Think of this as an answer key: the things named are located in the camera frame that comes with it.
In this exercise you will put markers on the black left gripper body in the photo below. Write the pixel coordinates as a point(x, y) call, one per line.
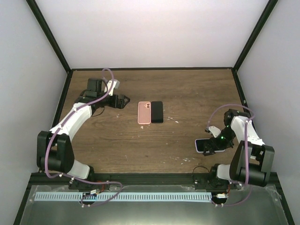
point(112, 104)

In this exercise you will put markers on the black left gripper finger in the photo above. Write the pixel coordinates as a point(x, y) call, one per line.
point(123, 97)
point(123, 103)

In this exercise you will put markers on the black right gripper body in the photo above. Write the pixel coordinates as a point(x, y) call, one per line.
point(225, 141)

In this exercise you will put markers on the black phone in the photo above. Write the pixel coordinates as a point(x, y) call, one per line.
point(202, 145)

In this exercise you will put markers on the pink phone case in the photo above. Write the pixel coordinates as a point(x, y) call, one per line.
point(144, 113)

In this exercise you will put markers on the black smartphone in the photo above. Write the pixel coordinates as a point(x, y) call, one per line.
point(157, 112)

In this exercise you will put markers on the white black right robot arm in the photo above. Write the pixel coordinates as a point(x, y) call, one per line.
point(252, 161)

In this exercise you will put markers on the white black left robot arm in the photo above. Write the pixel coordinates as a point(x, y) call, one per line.
point(54, 147)

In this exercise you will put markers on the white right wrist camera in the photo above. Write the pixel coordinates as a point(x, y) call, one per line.
point(213, 130)

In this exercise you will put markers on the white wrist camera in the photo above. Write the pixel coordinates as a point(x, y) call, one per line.
point(213, 130)
point(111, 86)

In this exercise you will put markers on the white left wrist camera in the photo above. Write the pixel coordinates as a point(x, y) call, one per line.
point(111, 86)

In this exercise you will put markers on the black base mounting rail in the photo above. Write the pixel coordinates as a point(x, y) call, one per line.
point(198, 180)

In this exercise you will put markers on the light blue slotted cable duct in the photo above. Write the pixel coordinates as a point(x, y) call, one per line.
point(124, 197)

